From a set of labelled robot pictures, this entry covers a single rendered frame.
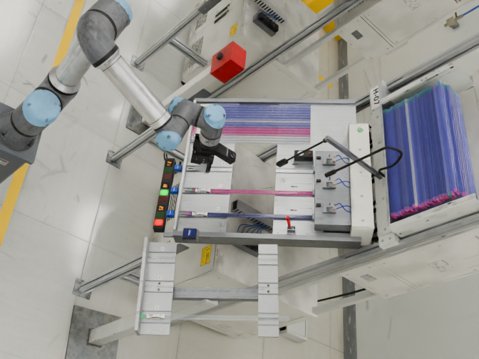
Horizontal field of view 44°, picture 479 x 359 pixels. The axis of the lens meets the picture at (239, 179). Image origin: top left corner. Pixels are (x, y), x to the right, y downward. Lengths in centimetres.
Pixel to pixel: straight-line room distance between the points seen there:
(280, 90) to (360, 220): 167
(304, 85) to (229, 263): 147
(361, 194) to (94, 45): 110
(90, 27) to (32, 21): 156
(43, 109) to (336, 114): 121
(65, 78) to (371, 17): 178
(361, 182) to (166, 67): 186
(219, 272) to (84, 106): 124
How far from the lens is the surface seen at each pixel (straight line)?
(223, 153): 212
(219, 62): 299
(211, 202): 235
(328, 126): 255
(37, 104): 211
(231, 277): 258
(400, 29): 340
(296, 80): 364
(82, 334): 281
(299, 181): 238
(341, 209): 225
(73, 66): 209
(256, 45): 345
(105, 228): 302
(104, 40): 183
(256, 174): 292
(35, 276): 277
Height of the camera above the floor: 240
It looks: 39 degrees down
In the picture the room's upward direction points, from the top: 62 degrees clockwise
